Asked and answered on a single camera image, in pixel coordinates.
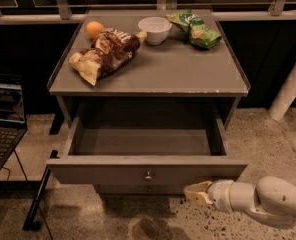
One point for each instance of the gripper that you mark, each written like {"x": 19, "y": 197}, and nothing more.
{"x": 220, "y": 192}

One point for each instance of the grey top drawer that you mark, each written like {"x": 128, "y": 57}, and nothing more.
{"x": 139, "y": 156}

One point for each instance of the grey drawer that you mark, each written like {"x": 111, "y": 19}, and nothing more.
{"x": 139, "y": 189}
{"x": 139, "y": 156}

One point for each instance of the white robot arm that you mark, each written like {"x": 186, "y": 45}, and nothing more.
{"x": 272, "y": 201}

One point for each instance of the grey middle drawer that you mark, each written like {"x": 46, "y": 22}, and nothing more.
{"x": 139, "y": 189}

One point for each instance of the grey drawer cabinet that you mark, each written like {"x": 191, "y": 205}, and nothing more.
{"x": 173, "y": 68}

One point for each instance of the green chip bag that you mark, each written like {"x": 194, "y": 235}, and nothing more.
{"x": 195, "y": 28}

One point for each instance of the brown chip bag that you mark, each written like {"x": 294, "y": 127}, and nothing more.
{"x": 109, "y": 51}

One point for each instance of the black stand leg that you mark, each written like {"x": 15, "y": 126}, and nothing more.
{"x": 30, "y": 223}

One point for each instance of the white plastic bowl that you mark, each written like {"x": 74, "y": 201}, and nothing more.
{"x": 157, "y": 29}

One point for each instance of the metal window railing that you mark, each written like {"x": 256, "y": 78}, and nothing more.
{"x": 148, "y": 4}

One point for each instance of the orange fruit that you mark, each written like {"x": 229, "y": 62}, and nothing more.
{"x": 93, "y": 28}

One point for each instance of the black laptop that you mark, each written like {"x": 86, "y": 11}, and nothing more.
{"x": 13, "y": 123}

